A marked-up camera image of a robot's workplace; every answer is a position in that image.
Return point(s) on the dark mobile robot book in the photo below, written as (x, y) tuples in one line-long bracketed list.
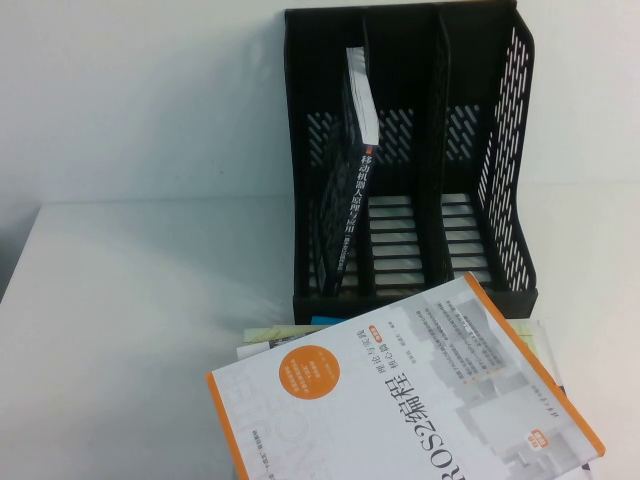
[(357, 200)]

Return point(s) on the blue book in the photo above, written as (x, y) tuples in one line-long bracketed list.
[(323, 320)]

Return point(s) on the white book with dark print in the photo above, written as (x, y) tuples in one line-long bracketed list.
[(250, 350)]

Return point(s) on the black three-slot book stand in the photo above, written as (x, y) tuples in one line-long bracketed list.
[(430, 150)]

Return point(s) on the white orange ROS2 book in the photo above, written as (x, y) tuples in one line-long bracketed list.
[(400, 400)]

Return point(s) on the dark purple book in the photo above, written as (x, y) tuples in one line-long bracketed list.
[(564, 389)]

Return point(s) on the books under the stack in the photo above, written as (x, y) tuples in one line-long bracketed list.
[(280, 331)]

